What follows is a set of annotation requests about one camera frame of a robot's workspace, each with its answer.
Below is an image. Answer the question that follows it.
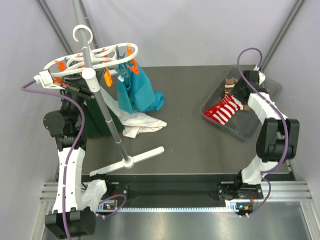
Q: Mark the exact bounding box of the white round clip hanger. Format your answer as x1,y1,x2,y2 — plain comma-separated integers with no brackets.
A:
43,24,139,85

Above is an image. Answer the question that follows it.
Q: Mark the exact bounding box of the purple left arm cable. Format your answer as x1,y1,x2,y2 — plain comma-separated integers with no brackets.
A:
19,80,128,240

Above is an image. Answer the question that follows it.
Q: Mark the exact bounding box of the clear plastic bin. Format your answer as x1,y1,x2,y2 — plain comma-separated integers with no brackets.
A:
200,66,282,141

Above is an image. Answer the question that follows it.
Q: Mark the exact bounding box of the grey stand pole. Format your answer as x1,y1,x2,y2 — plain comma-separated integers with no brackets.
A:
78,0,99,49
79,29,130,163

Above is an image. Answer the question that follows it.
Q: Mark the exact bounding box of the brown striped sock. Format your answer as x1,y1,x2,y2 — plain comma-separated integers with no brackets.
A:
223,77,238,95

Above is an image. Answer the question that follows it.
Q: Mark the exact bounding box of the dark green cloth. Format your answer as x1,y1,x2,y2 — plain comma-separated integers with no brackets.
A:
82,99,112,139

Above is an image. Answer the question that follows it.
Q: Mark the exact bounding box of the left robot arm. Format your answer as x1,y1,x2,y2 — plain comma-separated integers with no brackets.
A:
43,77,114,240

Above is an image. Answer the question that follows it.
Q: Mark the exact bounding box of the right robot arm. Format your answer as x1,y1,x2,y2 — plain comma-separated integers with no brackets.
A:
217,70,300,201

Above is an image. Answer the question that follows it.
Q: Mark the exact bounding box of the near grey stand pole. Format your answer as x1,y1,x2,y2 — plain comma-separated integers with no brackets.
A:
79,29,130,163

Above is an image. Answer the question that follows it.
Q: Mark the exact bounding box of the white cloth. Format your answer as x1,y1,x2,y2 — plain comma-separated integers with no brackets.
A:
100,88,167,139

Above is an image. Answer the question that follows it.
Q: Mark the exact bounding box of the aluminium frame rail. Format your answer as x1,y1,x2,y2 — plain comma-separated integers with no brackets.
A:
39,181,315,213

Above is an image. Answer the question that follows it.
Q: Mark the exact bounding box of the teal blue cloth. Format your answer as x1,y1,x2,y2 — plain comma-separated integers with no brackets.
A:
117,65,165,114

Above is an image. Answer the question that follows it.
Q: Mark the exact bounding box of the orange clothes peg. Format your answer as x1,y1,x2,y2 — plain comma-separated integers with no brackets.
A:
103,68,113,87

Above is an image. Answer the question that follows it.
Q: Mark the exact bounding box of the orange peg on teal cloth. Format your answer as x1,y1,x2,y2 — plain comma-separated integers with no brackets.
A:
126,59,140,75

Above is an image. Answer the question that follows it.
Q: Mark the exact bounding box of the near white stand foot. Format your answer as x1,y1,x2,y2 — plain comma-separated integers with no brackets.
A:
89,146,165,177

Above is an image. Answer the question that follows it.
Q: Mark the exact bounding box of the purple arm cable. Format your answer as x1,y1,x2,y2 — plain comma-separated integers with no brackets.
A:
236,47,291,218
19,80,128,240

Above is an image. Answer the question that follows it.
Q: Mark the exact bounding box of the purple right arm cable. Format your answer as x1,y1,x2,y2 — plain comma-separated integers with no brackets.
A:
236,47,291,218

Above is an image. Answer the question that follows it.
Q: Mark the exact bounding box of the red white striped sock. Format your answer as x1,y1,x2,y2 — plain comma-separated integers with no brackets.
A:
204,93,245,125

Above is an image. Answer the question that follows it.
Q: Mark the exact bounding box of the teal green clothes peg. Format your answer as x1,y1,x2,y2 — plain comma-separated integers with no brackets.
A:
114,63,131,82

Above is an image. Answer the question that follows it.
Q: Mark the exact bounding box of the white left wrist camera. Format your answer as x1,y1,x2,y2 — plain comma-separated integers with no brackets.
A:
33,70,64,90

